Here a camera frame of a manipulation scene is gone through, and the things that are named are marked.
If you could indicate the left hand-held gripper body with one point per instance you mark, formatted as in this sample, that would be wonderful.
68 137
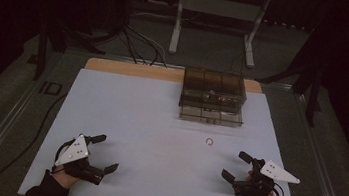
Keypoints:
75 153

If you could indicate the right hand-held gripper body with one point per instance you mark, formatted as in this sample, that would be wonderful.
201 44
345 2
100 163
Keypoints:
261 182

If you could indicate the clear brown drawer box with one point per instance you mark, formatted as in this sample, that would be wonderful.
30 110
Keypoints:
213 96

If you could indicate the person's left hand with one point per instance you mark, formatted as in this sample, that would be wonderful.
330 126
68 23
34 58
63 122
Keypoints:
65 178

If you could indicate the white table mat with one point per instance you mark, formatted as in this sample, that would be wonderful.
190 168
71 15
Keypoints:
156 149

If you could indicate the wooden table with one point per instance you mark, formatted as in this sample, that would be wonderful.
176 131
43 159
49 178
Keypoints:
132 69

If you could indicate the black stand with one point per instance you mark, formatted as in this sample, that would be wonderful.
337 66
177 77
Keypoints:
309 77
51 42

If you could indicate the grey metal stand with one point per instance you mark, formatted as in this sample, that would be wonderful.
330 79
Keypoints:
220 8

